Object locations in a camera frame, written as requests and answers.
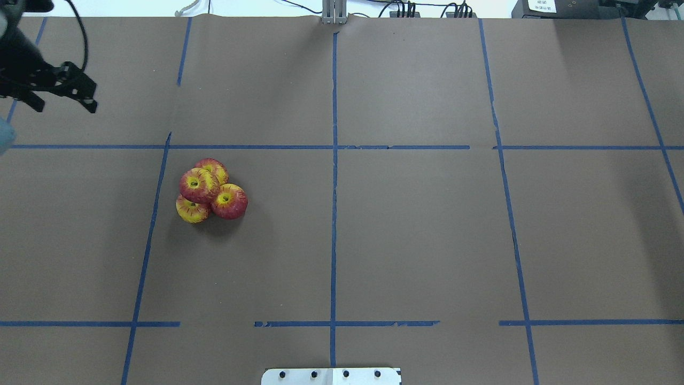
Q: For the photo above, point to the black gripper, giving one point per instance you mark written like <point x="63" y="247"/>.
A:
<point x="21" y="60"/>

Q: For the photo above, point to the lone red yellow apple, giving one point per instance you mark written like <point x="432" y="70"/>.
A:
<point x="199" y="186"/>

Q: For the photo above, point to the back red yellow apple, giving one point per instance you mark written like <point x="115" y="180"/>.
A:
<point x="215" y="167"/>

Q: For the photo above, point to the left front red yellow apple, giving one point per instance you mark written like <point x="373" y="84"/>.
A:
<point x="192" y="212"/>

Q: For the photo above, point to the right front red yellow apple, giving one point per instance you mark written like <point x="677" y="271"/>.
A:
<point x="230" y="203"/>

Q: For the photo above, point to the black box with label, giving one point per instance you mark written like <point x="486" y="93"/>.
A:
<point x="556" y="10"/>

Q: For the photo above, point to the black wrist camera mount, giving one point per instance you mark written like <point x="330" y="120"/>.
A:
<point x="66" y="80"/>

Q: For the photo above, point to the grey aluminium frame post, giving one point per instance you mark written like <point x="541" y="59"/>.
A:
<point x="334" y="12"/>

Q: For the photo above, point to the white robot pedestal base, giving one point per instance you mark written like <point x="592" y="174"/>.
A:
<point x="352" y="375"/>

